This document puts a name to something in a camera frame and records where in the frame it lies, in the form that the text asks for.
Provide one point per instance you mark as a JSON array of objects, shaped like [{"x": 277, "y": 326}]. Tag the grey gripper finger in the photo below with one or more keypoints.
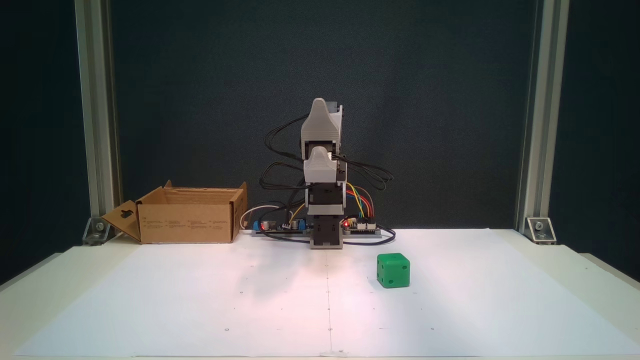
[{"x": 320, "y": 125}]

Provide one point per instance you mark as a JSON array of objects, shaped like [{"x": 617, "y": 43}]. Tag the green dice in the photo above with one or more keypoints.
[{"x": 395, "y": 272}]

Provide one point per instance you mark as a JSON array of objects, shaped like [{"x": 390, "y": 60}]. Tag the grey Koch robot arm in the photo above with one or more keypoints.
[{"x": 325, "y": 170}]

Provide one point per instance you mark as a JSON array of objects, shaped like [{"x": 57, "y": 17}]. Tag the circuit board with jumper pins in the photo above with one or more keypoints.
[{"x": 365, "y": 228}]

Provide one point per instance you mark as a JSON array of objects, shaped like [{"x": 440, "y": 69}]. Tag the circuit board with blue parts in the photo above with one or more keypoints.
[{"x": 280, "y": 228}]

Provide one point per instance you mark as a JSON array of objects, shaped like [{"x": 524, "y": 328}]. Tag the open cardboard box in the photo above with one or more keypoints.
[{"x": 185, "y": 222}]

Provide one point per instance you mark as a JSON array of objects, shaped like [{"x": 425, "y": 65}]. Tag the aluminium frame post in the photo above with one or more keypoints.
[
  {"x": 542, "y": 125},
  {"x": 95, "y": 100}
]

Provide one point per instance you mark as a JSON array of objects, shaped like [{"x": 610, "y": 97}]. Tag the metal corner bracket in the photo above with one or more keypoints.
[
  {"x": 95, "y": 231},
  {"x": 541, "y": 230}
]

